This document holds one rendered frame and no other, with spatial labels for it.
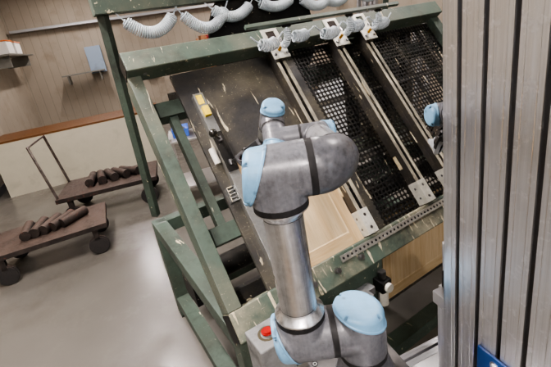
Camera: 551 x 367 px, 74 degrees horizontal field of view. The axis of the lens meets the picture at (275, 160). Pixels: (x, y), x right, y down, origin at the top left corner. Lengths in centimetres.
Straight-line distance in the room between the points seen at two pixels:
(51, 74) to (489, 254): 1143
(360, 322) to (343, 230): 95
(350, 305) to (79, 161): 647
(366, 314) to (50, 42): 1123
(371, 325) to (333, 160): 40
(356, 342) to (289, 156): 46
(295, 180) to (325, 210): 111
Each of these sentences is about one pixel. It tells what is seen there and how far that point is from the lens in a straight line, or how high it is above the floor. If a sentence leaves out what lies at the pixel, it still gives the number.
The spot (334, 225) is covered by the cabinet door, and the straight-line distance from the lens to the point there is 178.
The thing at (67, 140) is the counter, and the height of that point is 71.
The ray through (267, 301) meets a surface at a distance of 156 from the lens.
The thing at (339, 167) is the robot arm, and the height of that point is 163.
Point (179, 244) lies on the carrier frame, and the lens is 231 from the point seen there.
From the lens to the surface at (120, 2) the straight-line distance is 220.
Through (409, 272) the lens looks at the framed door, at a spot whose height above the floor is 34.
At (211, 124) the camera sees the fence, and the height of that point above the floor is 153.
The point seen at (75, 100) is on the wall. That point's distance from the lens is 1169.
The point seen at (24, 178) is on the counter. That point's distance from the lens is 731.
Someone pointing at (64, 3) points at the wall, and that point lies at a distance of 1169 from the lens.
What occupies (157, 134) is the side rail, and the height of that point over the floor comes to 155.
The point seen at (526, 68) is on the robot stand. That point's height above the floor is 179.
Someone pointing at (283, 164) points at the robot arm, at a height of 166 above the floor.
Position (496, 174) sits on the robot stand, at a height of 163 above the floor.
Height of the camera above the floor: 189
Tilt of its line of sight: 19 degrees down
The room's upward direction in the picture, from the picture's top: 10 degrees counter-clockwise
